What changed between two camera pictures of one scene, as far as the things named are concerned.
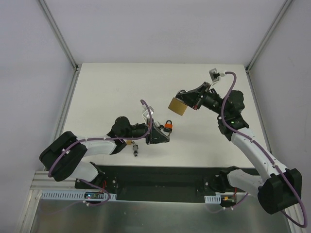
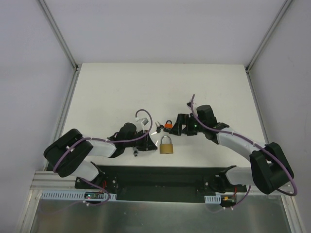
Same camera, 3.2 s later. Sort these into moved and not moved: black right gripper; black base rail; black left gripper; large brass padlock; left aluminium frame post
Moved: black left gripper; black right gripper; large brass padlock
Not moved: left aluminium frame post; black base rail
